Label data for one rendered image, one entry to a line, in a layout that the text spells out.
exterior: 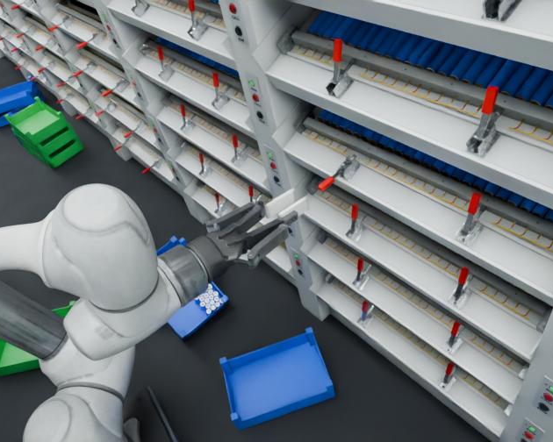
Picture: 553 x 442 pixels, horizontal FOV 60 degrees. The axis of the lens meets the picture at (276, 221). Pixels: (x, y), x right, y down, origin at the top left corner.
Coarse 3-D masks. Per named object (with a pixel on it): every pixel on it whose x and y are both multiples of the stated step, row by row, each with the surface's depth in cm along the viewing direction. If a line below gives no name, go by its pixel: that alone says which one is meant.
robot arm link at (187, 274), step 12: (168, 252) 75; (180, 252) 75; (192, 252) 76; (168, 264) 73; (180, 264) 73; (192, 264) 74; (168, 276) 72; (180, 276) 73; (192, 276) 73; (204, 276) 75; (180, 288) 72; (192, 288) 74; (204, 288) 76; (180, 300) 73
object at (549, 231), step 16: (320, 128) 101; (352, 144) 95; (368, 144) 93; (384, 160) 91; (400, 160) 89; (416, 176) 87; (432, 176) 84; (432, 192) 84; (448, 192) 84; (464, 192) 80; (480, 192) 79; (496, 208) 77; (512, 208) 76; (496, 224) 77; (528, 224) 74; (544, 224) 73
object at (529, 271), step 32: (288, 128) 104; (320, 160) 100; (352, 192) 97; (384, 192) 90; (416, 192) 87; (416, 224) 85; (448, 224) 82; (512, 224) 77; (480, 256) 77; (512, 256) 75; (544, 288) 71
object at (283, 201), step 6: (288, 192) 88; (294, 192) 89; (276, 198) 87; (282, 198) 88; (288, 198) 89; (294, 198) 90; (270, 204) 86; (276, 204) 87; (282, 204) 88; (288, 204) 90; (270, 210) 87; (276, 210) 88; (270, 216) 88
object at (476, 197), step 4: (472, 196) 74; (476, 196) 74; (480, 196) 73; (472, 200) 74; (476, 200) 74; (472, 204) 75; (476, 204) 74; (472, 208) 75; (476, 208) 74; (472, 212) 75; (476, 212) 75; (468, 216) 76; (472, 216) 76; (468, 220) 77; (472, 220) 76; (468, 224) 77; (464, 228) 78; (468, 228) 77
